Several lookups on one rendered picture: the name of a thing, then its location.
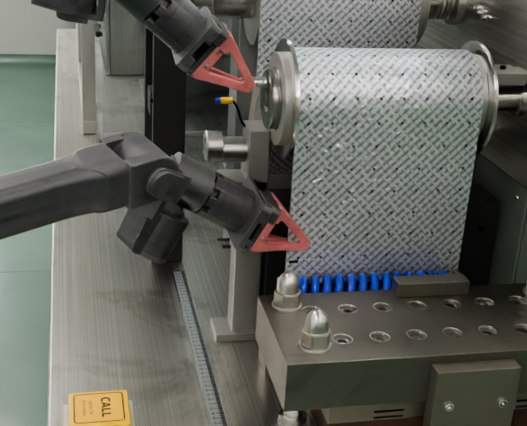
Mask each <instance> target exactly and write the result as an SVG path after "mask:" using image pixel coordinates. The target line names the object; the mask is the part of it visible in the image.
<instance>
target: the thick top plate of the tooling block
mask: <svg viewBox="0 0 527 426"><path fill-rule="evenodd" d="M526 284H527V283H514V284H496V285H477V286H470V287H469V292H468V294H457V295H439V296H421V297H404V298H397V296H396V295H395V294H394V292H393V290H392V289H386V290H367V291H349V292H313V293H302V298H301V303H302V309H301V310H299V311H297V312H295V313H283V312H280V311H277V310H275V309H274V308H273V307H272V301H273V300H274V295H258V305H257V318H256V332H255V338H256V341H257V343H258V346H259V349H260V352H261V353H262V356H263V360H264V362H265V364H266V367H267V370H268V371H269V375H270V378H271V380H272V382H273V385H274V388H275V391H276V393H277V396H278V397H279V400H280V404H281V406H282V408H283V411H284V412H291V411H302V410H314V409H325V408H337V407H359V406H371V405H382V404H394V403H405V402H417V401H426V396H427V390H428V385H429V379H430V373H431V366H432V364H434V363H458V362H472V361H485V360H498V359H511V358H514V359H515V360H516V362H517V363H518V364H519V365H520V366H521V368H522V369H521V375H520V379H519V387H518V391H517V395H518V394H527V296H526V295H525V294H524V293H523V288H524V287H525V286H526ZM314 309H321V310H323V311H324V312H325V313H326V314H327V316H328V317H329V328H330V329H331V337H330V342H331V344H332V347H331V350H330V351H329V352H327V353H325V354H310V353H307V352H304V351H302V350H301V348H299V341H300V340H301V335H302V329H303V327H304V325H305V319H306V317H307V315H308V313H309V312H311V311H312V310H314Z"/></svg>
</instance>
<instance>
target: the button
mask: <svg viewBox="0 0 527 426"><path fill-rule="evenodd" d="M68 426H131V418H130V411H129V403H128V392H127V391H126V390H109V391H97V392H84V393H71V394H69V395H68Z"/></svg>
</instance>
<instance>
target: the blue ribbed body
mask: <svg viewBox="0 0 527 426"><path fill-rule="evenodd" d="M427 274H428V275H436V274H437V273H436V272H435V271H434V270H429V271H428V272H427ZM438 274H439V275H442V274H448V272H447V271H446V270H440V271H439V273H438ZM423 275H425V273H424V272H423V271H422V270H419V271H417V272H416V276H423ZM393 276H402V274H401V273H400V272H399V271H396V272H395V273H394V275H393ZM405 276H413V273H412V272H411V271H406V272H405ZM299 282H300V289H301V290H302V293H313V292H349V291H367V290H386V289H391V286H392V280H391V277H390V274H389V273H388V272H384V273H383V274H382V277H381V281H380V280H379V277H378V274H377V273H376V272H373V273H372V274H371V275H370V281H367V275H366V274H365V273H361V274H360V275H359V276H358V281H356V278H355V276H354V275H353V274H352V273H351V274H348V275H347V277H346V282H344V278H343V276H342V275H341V274H337V275H336V276H335V278H334V282H332V279H331V276H330V275H325V276H323V283H319V277H318V276H317V275H313V276H312V278H311V284H307V277H306V276H300V277H299Z"/></svg>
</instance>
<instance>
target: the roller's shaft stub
mask: <svg viewBox="0 0 527 426"><path fill-rule="evenodd" d="M497 110H498V111H510V113H511V114H512V115H514V116H523V115H524V114H525V113H526V112H527V84H525V85H511V86H498V108H497Z"/></svg>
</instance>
